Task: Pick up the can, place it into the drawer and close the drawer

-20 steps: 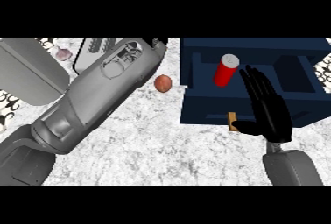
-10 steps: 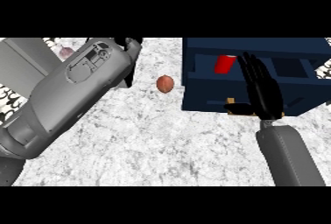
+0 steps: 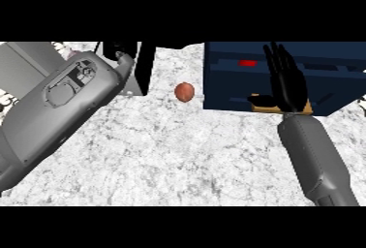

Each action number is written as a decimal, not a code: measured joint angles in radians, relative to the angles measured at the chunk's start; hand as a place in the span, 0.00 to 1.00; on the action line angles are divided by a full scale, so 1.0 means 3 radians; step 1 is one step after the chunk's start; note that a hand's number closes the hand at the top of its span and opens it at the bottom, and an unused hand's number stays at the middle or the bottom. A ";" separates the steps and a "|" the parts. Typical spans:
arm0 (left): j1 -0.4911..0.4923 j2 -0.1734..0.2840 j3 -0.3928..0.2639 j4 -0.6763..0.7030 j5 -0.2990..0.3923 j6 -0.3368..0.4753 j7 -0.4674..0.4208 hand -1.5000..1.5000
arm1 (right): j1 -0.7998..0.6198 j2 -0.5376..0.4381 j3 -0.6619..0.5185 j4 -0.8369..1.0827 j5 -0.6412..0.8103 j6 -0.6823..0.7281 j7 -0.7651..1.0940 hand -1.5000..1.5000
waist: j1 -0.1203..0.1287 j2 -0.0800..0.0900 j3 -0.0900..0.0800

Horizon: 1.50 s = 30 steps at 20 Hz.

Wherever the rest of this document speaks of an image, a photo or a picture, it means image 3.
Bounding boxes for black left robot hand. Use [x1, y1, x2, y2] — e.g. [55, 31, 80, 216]
[100, 41, 139, 61]

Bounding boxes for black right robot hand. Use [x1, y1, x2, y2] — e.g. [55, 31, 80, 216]
[246, 41, 308, 114]

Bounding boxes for dark blue open drawer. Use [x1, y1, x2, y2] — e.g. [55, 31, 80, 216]
[203, 41, 366, 117]

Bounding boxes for tan wooden block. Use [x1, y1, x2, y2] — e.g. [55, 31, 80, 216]
[250, 93, 314, 116]

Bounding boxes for reddish brown oval object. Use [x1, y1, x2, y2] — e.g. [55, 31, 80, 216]
[172, 81, 196, 104]

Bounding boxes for grey and black appliance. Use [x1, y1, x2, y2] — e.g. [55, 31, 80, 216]
[0, 41, 157, 97]

